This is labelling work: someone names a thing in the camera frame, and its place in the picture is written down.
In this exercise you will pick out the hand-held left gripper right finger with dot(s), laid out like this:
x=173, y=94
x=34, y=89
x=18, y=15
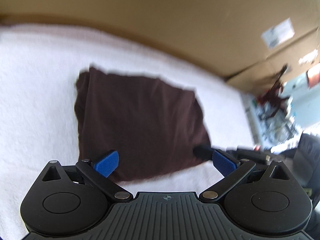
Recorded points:
x=222, y=165

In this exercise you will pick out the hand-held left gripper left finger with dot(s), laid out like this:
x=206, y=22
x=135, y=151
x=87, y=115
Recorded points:
x=107, y=165

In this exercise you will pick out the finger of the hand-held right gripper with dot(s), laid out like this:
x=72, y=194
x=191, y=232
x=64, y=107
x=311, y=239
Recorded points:
x=203, y=152
x=250, y=153

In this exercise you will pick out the dark brown hoodie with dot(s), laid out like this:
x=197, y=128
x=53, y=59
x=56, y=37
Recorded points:
x=140, y=120

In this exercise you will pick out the black red feather duster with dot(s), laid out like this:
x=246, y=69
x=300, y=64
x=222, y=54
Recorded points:
x=275, y=92

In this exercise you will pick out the white terry towel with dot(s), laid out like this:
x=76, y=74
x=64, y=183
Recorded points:
x=37, y=92

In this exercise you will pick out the large white shipping label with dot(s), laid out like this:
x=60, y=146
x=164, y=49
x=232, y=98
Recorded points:
x=278, y=33

